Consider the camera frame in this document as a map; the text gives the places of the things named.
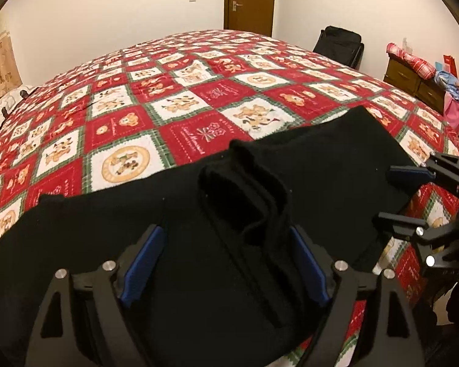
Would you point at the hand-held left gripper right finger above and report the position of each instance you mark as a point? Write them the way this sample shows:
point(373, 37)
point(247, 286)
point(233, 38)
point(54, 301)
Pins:
point(310, 267)

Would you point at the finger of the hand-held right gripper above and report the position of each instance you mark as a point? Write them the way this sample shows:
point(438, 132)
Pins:
point(397, 223)
point(407, 175)

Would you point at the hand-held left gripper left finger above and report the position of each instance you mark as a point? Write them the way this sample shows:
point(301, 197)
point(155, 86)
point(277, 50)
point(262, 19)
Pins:
point(143, 263)

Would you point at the black pants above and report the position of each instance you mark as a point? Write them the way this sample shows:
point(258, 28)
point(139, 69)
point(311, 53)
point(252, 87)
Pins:
point(99, 229)

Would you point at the brown wooden cabinet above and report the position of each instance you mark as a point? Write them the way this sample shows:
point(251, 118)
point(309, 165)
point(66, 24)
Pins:
point(409, 80)

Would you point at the blue cloth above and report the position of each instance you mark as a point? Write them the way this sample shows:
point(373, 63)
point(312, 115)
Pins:
point(447, 82)

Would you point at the red checked cloth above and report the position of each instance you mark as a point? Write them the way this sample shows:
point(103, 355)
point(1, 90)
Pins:
point(411, 59)

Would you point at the red box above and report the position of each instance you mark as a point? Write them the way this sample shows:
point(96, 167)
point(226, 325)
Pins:
point(449, 64)

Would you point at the black suitcase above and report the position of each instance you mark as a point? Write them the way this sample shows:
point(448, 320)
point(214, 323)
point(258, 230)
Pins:
point(338, 46)

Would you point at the bed with red patchwork quilt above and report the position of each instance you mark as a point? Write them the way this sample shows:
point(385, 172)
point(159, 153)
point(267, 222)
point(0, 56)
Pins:
point(176, 103)

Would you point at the grey patterned pillow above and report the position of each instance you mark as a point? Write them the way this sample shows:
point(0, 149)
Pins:
point(7, 107)

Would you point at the brown wooden door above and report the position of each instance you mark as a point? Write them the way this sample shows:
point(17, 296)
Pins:
point(252, 0)

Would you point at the beige floral curtain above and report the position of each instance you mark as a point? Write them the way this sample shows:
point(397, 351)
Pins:
point(0, 61)

